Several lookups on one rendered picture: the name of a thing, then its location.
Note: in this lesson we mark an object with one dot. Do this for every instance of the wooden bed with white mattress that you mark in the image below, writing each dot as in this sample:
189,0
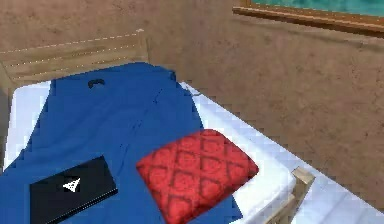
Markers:
223,118

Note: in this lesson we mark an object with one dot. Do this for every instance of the red quilted pillow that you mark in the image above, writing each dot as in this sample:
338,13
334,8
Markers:
196,175

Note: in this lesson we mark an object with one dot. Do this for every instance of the blue blanket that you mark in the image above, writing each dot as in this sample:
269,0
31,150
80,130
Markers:
110,123

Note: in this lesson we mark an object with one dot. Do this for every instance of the small black curved object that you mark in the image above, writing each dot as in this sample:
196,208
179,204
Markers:
95,82

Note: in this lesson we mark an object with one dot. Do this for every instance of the black closed laptop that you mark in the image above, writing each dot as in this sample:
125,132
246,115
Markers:
66,196

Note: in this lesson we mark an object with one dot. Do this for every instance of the wooden framed teal picture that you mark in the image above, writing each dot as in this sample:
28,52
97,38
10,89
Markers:
320,13

